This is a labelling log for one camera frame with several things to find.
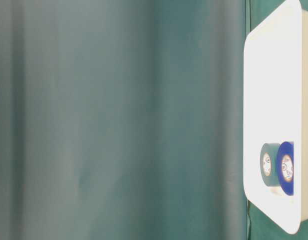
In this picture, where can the white plastic tray case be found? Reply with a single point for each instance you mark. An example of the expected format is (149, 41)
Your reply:
(276, 110)

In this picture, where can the blue tape roll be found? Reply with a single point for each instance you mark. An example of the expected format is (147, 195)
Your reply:
(285, 167)

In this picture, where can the green table cloth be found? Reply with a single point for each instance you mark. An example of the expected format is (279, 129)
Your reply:
(124, 120)

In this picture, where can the teal green tape roll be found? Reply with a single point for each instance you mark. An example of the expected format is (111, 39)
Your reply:
(268, 159)

